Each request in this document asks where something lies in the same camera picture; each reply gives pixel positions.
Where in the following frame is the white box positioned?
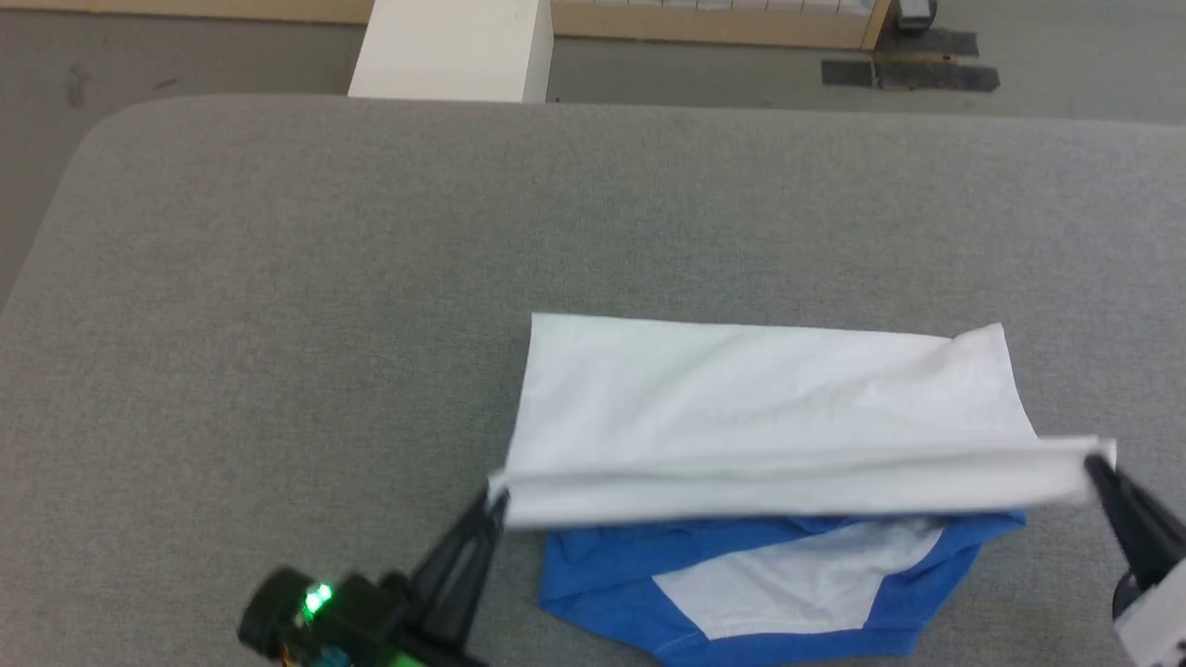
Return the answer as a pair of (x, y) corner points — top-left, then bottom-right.
(347, 0), (554, 103)

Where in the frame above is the white and blue shirt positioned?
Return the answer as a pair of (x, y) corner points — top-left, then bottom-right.
(486, 312), (1117, 667)

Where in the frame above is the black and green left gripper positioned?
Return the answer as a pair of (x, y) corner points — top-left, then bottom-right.
(306, 488), (511, 667)

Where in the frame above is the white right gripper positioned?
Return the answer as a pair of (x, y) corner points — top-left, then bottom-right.
(1086, 456), (1186, 667)

